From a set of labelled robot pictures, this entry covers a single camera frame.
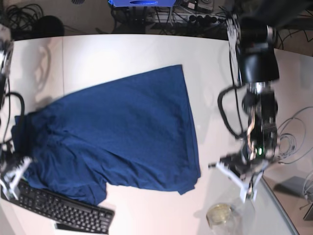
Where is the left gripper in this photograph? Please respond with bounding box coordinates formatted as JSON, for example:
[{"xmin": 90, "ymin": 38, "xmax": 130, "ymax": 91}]
[{"xmin": 220, "ymin": 151, "xmax": 269, "ymax": 180}]

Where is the dark blue t-shirt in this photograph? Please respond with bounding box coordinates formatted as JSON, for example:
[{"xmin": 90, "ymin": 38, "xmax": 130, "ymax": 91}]
[{"xmin": 11, "ymin": 65, "xmax": 201, "ymax": 205}]

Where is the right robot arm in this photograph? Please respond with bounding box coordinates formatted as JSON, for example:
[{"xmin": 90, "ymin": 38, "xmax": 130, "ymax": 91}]
[{"xmin": 0, "ymin": 24, "xmax": 25, "ymax": 153}]

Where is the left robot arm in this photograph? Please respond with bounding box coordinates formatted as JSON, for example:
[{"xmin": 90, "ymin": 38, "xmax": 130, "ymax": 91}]
[{"xmin": 218, "ymin": 0, "xmax": 280, "ymax": 181}]

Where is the clear tape roll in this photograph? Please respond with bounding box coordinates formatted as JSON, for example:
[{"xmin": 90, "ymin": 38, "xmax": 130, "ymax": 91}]
[{"xmin": 206, "ymin": 203, "xmax": 232, "ymax": 228}]

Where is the black power strip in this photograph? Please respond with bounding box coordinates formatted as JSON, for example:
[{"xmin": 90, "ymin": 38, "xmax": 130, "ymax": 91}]
[{"xmin": 147, "ymin": 12, "xmax": 226, "ymax": 25}]

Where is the black computer keyboard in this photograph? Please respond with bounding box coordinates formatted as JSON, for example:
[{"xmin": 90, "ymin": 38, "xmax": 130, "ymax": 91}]
[{"xmin": 0, "ymin": 180, "xmax": 115, "ymax": 228}]

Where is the blue box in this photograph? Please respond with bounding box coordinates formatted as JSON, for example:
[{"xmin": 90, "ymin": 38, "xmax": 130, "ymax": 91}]
[{"xmin": 108, "ymin": 0, "xmax": 176, "ymax": 7}]

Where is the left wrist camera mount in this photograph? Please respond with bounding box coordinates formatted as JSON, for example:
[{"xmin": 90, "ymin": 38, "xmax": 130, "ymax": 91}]
[{"xmin": 208, "ymin": 161, "xmax": 269, "ymax": 203}]

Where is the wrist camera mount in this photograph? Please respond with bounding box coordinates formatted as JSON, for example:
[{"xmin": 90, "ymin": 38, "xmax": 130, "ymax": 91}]
[
  {"xmin": 0, "ymin": 156, "xmax": 32, "ymax": 200},
  {"xmin": 208, "ymin": 161, "xmax": 269, "ymax": 203}
]

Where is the light blue coiled cable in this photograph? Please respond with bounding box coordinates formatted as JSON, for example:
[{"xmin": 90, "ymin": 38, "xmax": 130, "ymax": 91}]
[{"xmin": 275, "ymin": 106, "xmax": 313, "ymax": 165}]

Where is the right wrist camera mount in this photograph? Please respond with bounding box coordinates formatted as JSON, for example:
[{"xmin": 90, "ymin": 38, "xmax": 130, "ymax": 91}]
[{"xmin": 0, "ymin": 156, "xmax": 32, "ymax": 200}]

